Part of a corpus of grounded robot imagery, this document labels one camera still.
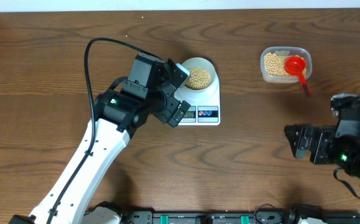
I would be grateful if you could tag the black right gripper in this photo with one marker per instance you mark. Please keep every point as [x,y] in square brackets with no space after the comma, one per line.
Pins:
[323,135]

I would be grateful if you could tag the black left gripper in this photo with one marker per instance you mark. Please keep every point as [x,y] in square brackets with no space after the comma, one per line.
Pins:
[165,114]

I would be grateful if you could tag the red plastic scoop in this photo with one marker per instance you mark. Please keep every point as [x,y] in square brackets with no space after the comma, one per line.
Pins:
[295,66]

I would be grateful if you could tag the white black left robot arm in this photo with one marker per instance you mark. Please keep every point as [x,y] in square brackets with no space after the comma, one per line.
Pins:
[117,114]

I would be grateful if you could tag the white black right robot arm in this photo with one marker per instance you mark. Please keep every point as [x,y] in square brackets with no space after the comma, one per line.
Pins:
[352,169]

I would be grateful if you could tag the grey round bowl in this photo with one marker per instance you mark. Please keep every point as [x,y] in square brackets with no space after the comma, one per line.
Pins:
[203,75]

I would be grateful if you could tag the white digital kitchen scale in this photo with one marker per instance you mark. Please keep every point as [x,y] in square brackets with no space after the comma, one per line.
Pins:
[205,104]

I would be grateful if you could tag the clear plastic bean container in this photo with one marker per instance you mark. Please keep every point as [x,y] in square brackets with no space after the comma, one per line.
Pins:
[272,62]

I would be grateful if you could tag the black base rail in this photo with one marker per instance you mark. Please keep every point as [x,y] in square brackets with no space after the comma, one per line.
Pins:
[263,214]

